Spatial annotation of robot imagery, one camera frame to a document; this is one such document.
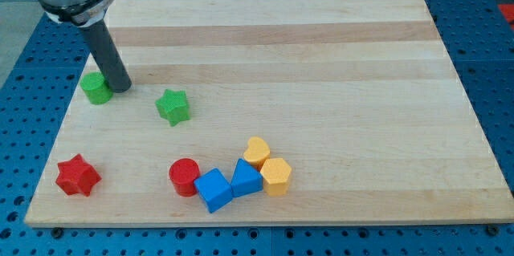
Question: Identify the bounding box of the blue triangle block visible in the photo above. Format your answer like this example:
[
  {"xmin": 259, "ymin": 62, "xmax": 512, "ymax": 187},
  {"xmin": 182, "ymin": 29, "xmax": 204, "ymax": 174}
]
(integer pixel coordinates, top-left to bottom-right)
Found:
[{"xmin": 230, "ymin": 158, "xmax": 263, "ymax": 197}]

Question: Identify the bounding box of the yellow heart block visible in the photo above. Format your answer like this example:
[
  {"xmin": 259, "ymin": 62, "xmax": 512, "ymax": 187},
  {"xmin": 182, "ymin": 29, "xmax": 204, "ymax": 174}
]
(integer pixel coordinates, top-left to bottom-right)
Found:
[{"xmin": 243, "ymin": 136, "xmax": 271, "ymax": 170}]

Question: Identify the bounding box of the red star block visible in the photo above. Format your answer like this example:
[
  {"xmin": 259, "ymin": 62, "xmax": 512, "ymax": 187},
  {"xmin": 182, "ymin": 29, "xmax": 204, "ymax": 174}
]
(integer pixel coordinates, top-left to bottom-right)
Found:
[{"xmin": 55, "ymin": 154, "xmax": 102, "ymax": 197}]

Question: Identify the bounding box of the blue cube block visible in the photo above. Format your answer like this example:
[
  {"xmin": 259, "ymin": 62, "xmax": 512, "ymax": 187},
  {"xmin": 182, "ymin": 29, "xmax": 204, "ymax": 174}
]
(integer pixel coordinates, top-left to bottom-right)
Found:
[{"xmin": 194, "ymin": 168, "xmax": 233, "ymax": 213}]

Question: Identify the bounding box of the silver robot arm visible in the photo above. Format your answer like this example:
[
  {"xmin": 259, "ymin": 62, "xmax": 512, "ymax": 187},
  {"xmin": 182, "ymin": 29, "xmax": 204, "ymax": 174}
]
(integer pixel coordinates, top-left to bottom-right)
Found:
[{"xmin": 39, "ymin": 0, "xmax": 132, "ymax": 93}]

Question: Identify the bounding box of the red cylinder block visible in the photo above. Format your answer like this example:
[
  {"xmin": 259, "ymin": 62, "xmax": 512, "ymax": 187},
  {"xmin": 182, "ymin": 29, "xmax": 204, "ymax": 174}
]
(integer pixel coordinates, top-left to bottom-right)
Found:
[{"xmin": 169, "ymin": 158, "xmax": 200, "ymax": 197}]

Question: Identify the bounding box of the red object at edge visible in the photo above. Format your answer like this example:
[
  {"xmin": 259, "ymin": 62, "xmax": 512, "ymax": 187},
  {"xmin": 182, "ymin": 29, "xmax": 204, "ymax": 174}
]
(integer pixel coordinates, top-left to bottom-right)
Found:
[{"xmin": 498, "ymin": 3, "xmax": 514, "ymax": 30}]

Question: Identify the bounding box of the wooden board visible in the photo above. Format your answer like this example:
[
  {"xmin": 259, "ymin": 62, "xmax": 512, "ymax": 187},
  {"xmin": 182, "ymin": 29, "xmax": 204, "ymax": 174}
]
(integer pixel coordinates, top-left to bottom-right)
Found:
[{"xmin": 25, "ymin": 0, "xmax": 513, "ymax": 228}]

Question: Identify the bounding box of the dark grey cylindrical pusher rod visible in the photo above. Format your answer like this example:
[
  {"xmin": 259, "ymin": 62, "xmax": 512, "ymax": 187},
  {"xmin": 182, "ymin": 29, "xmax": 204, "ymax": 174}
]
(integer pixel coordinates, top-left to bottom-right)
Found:
[{"xmin": 80, "ymin": 20, "xmax": 132, "ymax": 93}]

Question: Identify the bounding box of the green cylinder block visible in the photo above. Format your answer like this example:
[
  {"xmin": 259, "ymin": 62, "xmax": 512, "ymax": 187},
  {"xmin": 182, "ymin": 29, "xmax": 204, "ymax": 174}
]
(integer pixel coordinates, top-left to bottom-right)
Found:
[{"xmin": 80, "ymin": 71, "xmax": 113, "ymax": 105}]

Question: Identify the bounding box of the yellow hexagon block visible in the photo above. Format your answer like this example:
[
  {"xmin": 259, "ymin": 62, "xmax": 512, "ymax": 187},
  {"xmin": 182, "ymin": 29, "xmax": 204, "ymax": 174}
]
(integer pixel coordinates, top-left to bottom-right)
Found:
[{"xmin": 260, "ymin": 158, "xmax": 292, "ymax": 197}]

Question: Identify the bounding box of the green star block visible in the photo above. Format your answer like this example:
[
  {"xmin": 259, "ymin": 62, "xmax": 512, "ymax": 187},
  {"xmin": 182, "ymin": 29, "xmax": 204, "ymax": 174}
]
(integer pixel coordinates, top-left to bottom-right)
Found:
[{"xmin": 155, "ymin": 89, "xmax": 190, "ymax": 127}]

